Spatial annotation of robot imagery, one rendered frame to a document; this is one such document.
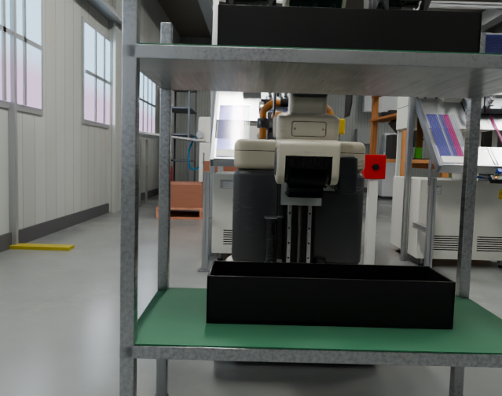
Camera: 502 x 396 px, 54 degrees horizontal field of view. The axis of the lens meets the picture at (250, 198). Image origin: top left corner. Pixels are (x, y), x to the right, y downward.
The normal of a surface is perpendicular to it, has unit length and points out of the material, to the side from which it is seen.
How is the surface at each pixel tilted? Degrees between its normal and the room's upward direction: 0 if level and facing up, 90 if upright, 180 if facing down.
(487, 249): 90
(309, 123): 98
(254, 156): 90
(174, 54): 90
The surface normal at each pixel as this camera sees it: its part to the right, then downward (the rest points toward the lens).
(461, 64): 0.00, 0.08
